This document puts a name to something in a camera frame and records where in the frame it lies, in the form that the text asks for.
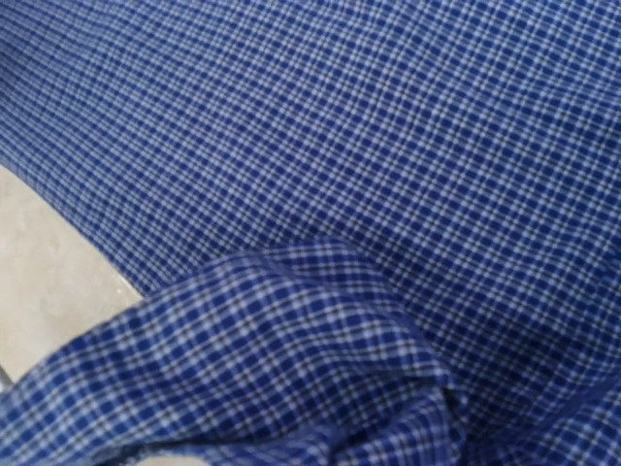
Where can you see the blue checked long sleeve shirt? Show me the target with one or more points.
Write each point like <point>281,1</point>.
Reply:
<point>367,232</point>

